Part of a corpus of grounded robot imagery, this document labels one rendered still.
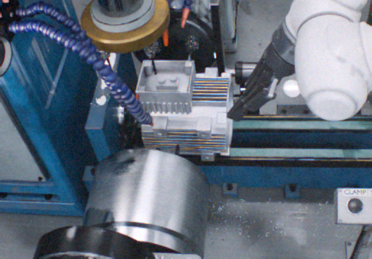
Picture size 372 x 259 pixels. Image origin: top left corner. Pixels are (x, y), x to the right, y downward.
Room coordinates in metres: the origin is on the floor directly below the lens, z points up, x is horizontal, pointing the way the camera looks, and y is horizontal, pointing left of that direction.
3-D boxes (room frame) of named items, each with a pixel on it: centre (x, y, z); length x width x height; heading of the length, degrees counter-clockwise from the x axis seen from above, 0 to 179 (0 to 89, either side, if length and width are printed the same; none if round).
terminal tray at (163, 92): (0.86, 0.03, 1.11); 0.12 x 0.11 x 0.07; 75
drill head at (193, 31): (1.18, -0.03, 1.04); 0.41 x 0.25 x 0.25; 166
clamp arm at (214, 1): (0.96, -0.11, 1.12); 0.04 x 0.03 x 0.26; 76
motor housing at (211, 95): (0.85, -0.01, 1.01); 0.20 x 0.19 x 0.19; 75
